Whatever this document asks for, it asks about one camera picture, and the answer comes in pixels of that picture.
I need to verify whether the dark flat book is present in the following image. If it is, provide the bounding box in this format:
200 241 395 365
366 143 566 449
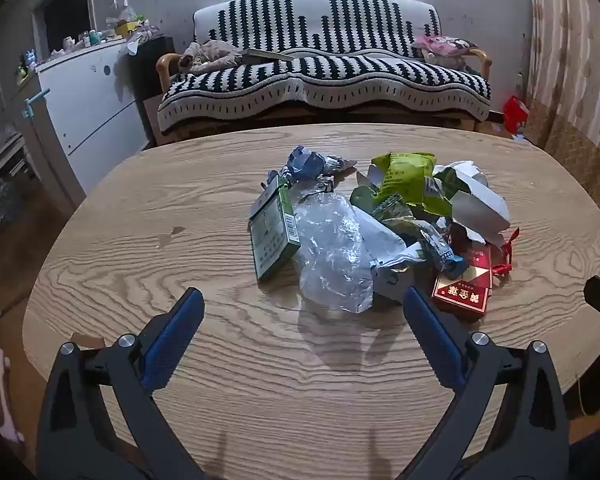
240 48 296 65

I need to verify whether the red bag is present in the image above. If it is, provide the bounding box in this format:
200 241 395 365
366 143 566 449
502 96 530 134

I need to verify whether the silver grey wrapper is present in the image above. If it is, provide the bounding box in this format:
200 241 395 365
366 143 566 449
370 250 431 307

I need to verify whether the wooden frame sofa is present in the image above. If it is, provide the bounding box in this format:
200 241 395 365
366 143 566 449
144 46 494 145

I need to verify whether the blue white crumpled wrapper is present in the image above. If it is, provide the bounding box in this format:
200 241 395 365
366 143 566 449
286 146 359 182

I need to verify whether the light blue bracket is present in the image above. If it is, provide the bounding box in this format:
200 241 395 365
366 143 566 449
22 88 51 120

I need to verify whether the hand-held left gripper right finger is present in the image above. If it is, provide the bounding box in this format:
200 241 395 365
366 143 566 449
402 287 571 480

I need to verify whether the white crumpled paper carton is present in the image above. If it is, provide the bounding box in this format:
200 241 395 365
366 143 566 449
430 160 490 196

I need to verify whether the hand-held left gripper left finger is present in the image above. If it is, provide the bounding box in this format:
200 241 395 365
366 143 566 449
36 287 206 480

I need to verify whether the green snack bag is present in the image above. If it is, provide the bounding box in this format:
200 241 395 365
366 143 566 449
351 152 439 212

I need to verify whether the white rack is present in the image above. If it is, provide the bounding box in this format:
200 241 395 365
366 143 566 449
0 132 37 197

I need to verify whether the red ribbon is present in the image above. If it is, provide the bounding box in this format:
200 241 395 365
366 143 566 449
489 227 521 279

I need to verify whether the beige striped curtain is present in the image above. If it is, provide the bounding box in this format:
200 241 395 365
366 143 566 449
524 0 600 243

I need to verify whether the black white striped sofa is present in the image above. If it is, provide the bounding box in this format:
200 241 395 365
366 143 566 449
157 0 492 134

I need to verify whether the crumpled beige clothing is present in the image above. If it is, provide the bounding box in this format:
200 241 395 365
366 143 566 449
180 40 244 75

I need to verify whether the lime green torn wrapper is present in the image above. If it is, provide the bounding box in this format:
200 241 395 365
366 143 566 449
422 166 473 219

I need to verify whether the dark green patterned wrapper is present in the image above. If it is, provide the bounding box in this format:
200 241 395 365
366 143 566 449
372 200 469 281

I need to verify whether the red cigarette box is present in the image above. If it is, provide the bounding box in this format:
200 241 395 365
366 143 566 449
431 244 494 322

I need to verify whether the white hanging cloth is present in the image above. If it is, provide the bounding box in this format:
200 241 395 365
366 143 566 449
125 27 154 56

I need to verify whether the clear plastic bag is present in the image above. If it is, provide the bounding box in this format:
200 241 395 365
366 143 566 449
292 192 412 314

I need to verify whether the clear bag with yellow box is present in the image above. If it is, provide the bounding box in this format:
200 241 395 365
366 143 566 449
105 0 147 39

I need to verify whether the pink printed cushion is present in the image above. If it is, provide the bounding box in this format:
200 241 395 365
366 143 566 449
411 34 481 69

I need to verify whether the white drawer cabinet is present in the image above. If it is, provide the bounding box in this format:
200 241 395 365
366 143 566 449
35 40 154 196

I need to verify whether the row of small bottles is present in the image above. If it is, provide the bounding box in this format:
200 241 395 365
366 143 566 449
50 30 117 62

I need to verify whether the green cardboard box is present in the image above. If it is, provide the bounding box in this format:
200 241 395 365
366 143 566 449
248 175 301 281

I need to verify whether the black side cabinet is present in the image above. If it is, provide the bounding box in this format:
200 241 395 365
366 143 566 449
125 36 176 102

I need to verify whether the white torn paper box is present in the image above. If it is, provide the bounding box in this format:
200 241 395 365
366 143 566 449
450 187 512 242

